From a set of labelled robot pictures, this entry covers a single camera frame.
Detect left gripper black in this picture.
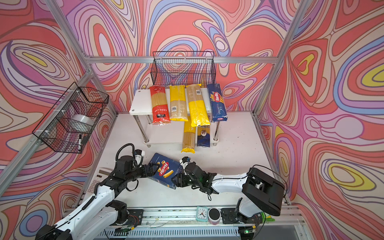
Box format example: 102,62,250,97
124,163,160,184

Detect blue Barilla rigatoni box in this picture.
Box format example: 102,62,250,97
149,153,183,189

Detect yellow Pastatime spaghetti bag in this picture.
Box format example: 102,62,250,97
182,116,196,154

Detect dark blue spaghetti bag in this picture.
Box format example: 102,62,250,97
197,126,210,148

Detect red noodle bag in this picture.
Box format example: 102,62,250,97
150,86,171,125

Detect clear yellow-top spaghetti bag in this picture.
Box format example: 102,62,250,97
170,85,188,122

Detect blue Barilla spaghetti box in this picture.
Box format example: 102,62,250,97
207,84,228,122

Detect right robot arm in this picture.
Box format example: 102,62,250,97
172,162,285,218

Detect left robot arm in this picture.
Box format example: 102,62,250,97
35,143,161,240

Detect white two-tier shelf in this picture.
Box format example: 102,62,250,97
129,88,220,147

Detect teal alarm clock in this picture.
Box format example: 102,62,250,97
196,206,209,222

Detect white calculator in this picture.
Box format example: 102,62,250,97
87,168,112,194

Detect pink round speaker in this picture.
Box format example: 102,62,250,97
208,208,222,225

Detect silver tape roll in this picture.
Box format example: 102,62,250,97
69,114,94,134

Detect green crumpled bag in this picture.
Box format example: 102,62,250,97
261,212,275,223

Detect black wire basket left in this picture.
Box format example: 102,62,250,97
32,83,109,154

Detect black wire basket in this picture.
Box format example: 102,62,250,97
32,83,109,154
151,50,216,87

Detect black wire basket back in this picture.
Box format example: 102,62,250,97
151,50,216,87

